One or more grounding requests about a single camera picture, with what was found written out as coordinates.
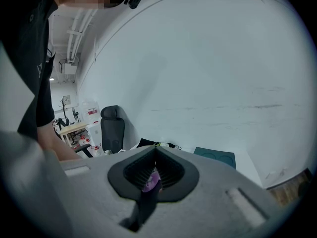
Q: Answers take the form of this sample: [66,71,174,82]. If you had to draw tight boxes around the teal rectangular box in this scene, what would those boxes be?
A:
[193,146,237,170]

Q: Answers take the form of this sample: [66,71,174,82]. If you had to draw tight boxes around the person's left forearm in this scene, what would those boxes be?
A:
[37,125,85,162]

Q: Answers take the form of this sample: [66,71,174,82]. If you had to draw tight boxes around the white ceiling pipes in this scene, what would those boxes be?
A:
[66,8,98,62]

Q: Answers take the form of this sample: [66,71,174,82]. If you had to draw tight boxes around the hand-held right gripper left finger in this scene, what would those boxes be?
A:
[60,146,157,238]

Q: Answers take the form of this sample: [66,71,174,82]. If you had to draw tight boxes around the cluster of clear water jugs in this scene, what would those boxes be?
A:
[78,98,103,156]

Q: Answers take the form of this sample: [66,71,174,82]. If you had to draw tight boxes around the white artificial flower bouquet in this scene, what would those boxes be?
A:
[155,141,177,149]

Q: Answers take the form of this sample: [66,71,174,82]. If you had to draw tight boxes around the black bare tree stand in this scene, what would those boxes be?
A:
[57,95,71,126]

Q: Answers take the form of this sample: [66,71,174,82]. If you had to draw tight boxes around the purple cloth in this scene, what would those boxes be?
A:
[142,171,163,192]

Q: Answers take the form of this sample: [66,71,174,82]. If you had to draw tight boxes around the black mesh office chair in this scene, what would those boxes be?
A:
[74,105,126,159]

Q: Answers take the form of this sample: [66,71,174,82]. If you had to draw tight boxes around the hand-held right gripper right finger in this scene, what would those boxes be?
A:
[141,146,283,238]

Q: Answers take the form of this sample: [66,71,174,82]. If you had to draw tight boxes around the black drawstring cloth pouch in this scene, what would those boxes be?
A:
[137,137,183,151]

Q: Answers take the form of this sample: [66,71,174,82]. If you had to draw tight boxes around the white cardboard box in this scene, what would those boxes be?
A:
[88,124,102,144]

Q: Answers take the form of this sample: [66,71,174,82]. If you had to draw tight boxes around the light wooden side table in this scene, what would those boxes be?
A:
[59,122,90,148]

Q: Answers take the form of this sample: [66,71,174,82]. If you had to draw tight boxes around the small black standing fan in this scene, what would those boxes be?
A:
[71,107,80,124]

